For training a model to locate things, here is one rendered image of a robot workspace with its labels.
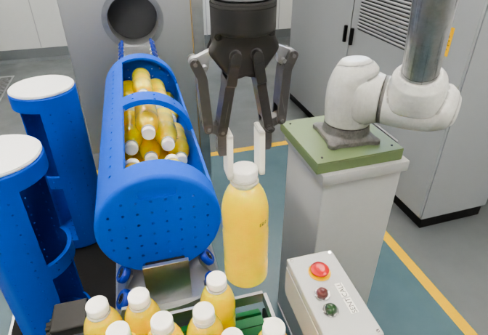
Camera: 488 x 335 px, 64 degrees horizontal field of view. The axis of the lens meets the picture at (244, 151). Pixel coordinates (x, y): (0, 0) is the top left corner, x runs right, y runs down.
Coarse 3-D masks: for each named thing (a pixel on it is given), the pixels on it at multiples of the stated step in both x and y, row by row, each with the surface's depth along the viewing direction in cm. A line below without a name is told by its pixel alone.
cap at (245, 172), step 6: (240, 162) 56; (246, 162) 56; (252, 162) 56; (234, 168) 54; (240, 168) 54; (246, 168) 54; (252, 168) 54; (234, 174) 54; (240, 174) 53; (246, 174) 53; (252, 174) 53; (234, 180) 54; (240, 180) 53; (246, 180) 53; (252, 180) 54
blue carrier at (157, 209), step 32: (128, 64) 153; (160, 64) 151; (128, 96) 118; (160, 96) 119; (192, 128) 123; (160, 160) 86; (192, 160) 122; (128, 192) 81; (160, 192) 84; (192, 192) 85; (96, 224) 83; (128, 224) 85; (160, 224) 88; (192, 224) 90; (128, 256) 90; (160, 256) 92; (192, 256) 95
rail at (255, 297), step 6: (246, 294) 86; (252, 294) 86; (258, 294) 86; (240, 300) 85; (246, 300) 86; (252, 300) 87; (258, 300) 87; (240, 306) 86; (174, 312) 82; (180, 312) 82; (186, 312) 83; (174, 318) 83; (180, 318) 83; (186, 318) 84
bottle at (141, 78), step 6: (132, 72) 150; (138, 72) 146; (144, 72) 146; (132, 78) 145; (138, 78) 140; (144, 78) 140; (150, 78) 147; (132, 84) 141; (138, 84) 137; (144, 84) 137; (150, 84) 140; (138, 90) 137; (150, 90) 139
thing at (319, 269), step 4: (312, 264) 76; (316, 264) 76; (320, 264) 76; (324, 264) 76; (312, 268) 75; (316, 268) 75; (320, 268) 75; (324, 268) 75; (328, 268) 75; (312, 272) 75; (316, 272) 75; (320, 272) 75; (324, 272) 75; (328, 272) 75; (320, 276) 74; (324, 276) 74
